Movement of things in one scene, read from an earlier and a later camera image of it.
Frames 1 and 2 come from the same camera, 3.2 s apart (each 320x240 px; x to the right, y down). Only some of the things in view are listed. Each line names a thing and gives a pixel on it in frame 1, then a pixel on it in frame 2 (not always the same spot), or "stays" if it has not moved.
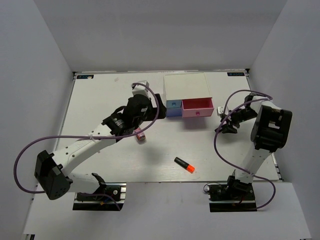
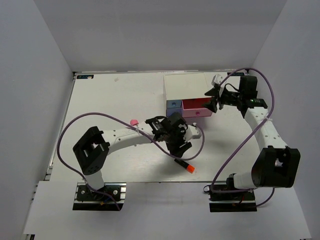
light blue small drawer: [173, 104] stays
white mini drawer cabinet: [184, 86] stays
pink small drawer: [203, 107] stays
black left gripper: [153, 113] -> [174, 149]
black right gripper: [229, 129] -> [213, 102]
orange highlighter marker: [184, 164] stays
